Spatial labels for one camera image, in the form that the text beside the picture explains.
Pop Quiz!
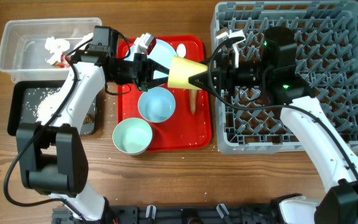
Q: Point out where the light blue bowl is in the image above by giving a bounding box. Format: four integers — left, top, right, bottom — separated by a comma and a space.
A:
137, 87, 176, 123

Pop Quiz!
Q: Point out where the white rice pile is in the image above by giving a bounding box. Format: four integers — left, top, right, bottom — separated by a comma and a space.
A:
24, 88, 60, 118

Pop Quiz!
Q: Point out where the black waste tray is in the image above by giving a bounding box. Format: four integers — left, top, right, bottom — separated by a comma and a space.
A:
7, 79, 98, 138

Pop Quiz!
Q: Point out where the red snack wrapper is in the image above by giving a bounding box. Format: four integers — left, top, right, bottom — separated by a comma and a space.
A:
53, 62, 70, 68

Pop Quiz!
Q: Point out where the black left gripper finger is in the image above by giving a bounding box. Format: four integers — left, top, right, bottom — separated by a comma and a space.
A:
143, 77, 168, 91
147, 58, 170, 75

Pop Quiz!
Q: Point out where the clear plastic bin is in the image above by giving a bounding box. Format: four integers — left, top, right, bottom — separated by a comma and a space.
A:
0, 17, 102, 83

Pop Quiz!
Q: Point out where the white plastic spoon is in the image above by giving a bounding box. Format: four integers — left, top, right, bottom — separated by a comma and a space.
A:
176, 44, 186, 58

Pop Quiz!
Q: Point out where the mint green bowl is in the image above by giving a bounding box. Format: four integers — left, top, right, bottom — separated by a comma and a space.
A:
112, 118, 153, 156

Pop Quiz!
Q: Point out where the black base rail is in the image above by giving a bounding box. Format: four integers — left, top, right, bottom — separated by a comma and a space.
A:
51, 203, 291, 224

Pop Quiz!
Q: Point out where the brown carrot stick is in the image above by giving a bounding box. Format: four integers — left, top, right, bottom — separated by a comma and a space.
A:
189, 90, 198, 114

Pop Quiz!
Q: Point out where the grey dishwasher rack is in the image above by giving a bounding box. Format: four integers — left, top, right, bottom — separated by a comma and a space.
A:
210, 1, 358, 154

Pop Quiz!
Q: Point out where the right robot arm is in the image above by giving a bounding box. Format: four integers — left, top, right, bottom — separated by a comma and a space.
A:
160, 27, 358, 223

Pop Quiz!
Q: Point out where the brown food scrap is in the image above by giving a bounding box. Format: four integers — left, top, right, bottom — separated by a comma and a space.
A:
83, 113, 95, 124

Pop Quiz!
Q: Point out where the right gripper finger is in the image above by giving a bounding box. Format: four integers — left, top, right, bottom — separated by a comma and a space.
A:
209, 37, 244, 64
188, 71, 216, 90

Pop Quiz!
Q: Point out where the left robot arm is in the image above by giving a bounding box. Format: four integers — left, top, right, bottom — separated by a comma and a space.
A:
12, 26, 169, 223

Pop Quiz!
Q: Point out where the light blue plate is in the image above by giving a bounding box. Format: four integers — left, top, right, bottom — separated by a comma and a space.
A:
125, 39, 177, 79

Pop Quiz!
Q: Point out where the red serving tray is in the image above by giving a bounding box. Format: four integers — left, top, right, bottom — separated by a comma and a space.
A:
116, 35, 212, 152

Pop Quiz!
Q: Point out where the white napkin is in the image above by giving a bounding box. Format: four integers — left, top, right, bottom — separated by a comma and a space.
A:
44, 32, 94, 65

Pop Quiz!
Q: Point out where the yellow plastic cup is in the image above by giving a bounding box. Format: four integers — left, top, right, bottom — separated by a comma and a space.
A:
167, 56, 208, 90

